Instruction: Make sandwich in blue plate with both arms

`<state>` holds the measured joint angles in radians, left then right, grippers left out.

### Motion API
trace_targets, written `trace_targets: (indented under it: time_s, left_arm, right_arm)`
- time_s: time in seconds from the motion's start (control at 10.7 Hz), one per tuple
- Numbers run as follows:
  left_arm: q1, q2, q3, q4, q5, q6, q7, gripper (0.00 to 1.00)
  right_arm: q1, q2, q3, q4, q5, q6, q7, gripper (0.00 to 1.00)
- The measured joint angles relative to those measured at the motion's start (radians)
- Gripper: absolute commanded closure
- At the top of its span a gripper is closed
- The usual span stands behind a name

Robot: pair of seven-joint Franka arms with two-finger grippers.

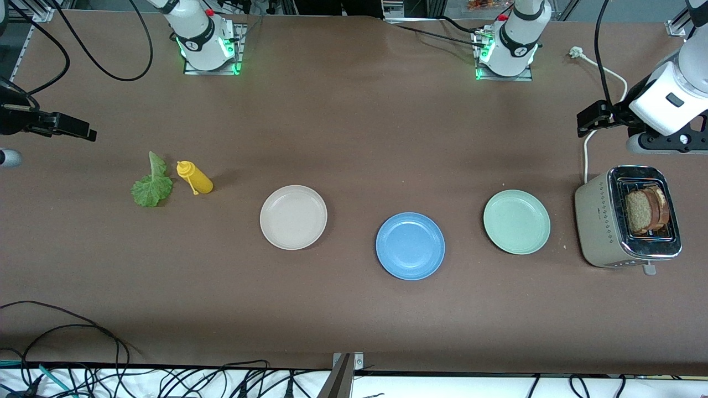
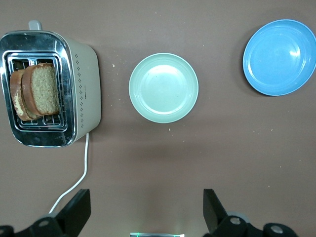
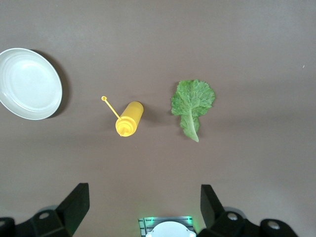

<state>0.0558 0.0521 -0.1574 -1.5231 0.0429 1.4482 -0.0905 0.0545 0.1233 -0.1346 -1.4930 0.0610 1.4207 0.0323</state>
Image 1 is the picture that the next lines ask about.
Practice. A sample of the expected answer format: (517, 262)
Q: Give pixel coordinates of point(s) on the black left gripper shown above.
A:
(618, 114)

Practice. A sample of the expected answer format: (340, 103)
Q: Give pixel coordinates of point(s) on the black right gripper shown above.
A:
(12, 120)

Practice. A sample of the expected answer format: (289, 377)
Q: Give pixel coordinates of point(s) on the green lettuce leaf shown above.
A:
(152, 190)

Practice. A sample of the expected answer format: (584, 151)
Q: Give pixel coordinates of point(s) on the brown bread slice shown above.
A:
(636, 213)
(665, 207)

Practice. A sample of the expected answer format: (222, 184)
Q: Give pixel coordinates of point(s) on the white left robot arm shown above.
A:
(509, 63)

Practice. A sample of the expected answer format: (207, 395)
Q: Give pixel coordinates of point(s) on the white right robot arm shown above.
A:
(202, 55)

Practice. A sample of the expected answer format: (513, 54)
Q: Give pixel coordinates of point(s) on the light green round plate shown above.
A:
(516, 222)

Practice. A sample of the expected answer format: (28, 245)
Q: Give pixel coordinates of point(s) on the blue round plate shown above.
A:
(410, 246)

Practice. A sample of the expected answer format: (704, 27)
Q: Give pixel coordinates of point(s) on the beige round plate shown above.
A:
(293, 217)

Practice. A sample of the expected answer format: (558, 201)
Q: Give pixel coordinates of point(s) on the beige chrome toaster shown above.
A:
(597, 221)

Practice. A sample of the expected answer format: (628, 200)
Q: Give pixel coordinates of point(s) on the yellow mustard squeeze bottle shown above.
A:
(199, 181)

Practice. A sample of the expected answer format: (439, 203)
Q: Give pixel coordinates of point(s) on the orange snack packet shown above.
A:
(481, 4)

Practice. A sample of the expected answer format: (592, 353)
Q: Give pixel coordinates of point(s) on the grey power strip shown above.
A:
(392, 8)

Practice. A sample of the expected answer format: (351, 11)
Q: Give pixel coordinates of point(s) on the grey metal pole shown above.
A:
(337, 384)

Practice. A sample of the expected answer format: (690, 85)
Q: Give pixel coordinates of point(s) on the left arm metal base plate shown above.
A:
(522, 77)

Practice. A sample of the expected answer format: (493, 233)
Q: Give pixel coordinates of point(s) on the aluminium frame profile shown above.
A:
(676, 27)
(41, 14)

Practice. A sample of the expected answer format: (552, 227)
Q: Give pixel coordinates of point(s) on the silver metal bracket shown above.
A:
(358, 362)

